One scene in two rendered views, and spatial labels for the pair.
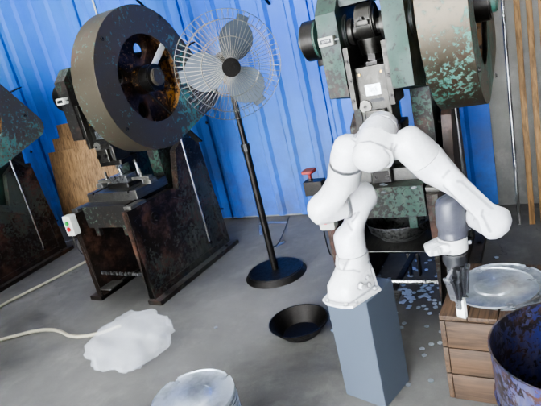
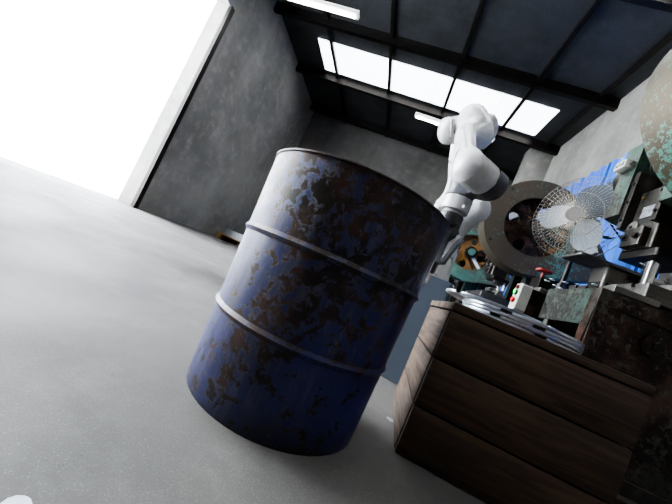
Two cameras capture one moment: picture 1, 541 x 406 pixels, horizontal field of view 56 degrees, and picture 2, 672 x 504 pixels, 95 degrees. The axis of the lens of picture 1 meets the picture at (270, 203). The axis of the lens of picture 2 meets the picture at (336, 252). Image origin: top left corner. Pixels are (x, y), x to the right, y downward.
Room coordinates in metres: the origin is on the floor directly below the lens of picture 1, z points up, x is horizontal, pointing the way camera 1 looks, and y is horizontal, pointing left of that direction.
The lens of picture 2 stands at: (0.83, -1.33, 0.30)
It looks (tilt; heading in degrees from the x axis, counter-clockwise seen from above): 4 degrees up; 69
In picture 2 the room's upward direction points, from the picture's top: 24 degrees clockwise
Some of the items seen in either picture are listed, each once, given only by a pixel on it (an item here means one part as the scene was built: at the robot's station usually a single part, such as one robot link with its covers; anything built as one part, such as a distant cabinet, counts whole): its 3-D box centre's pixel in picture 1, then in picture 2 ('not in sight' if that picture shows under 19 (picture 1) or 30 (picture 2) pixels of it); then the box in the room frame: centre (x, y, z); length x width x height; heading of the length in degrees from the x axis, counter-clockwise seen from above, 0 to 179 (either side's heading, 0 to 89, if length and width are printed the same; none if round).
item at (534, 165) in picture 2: not in sight; (501, 246); (5.83, 3.34, 2.15); 0.42 x 0.40 x 4.30; 149
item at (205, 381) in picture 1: (192, 396); not in sight; (1.48, 0.41, 0.31); 0.29 x 0.29 x 0.01
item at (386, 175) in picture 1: (380, 168); (597, 278); (2.25, -0.53, 0.72); 0.25 x 0.14 x 0.14; 149
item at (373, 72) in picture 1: (376, 93); (657, 220); (2.36, -0.59, 1.04); 0.17 x 0.15 x 0.30; 149
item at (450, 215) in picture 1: (462, 211); (479, 180); (1.46, -0.57, 0.74); 0.18 x 0.10 x 0.13; 95
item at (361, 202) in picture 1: (355, 217); (462, 223); (1.70, -0.28, 0.71); 0.18 x 0.11 x 0.25; 102
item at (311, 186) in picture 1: (317, 196); (536, 294); (2.36, -0.23, 0.62); 0.10 x 0.06 x 0.20; 59
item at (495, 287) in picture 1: (493, 286); (497, 310); (1.59, -0.70, 0.39); 0.29 x 0.29 x 0.01
